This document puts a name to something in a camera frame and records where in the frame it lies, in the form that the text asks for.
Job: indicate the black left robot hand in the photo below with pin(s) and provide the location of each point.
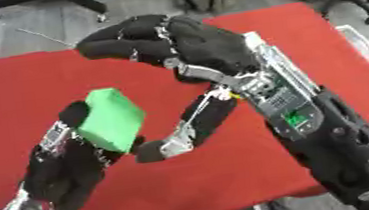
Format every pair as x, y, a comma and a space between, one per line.
64, 172

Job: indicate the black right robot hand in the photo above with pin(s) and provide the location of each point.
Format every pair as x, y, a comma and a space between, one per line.
210, 45

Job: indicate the green block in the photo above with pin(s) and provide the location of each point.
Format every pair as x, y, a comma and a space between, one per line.
111, 121

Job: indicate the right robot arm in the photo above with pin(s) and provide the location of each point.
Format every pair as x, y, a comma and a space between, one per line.
326, 126

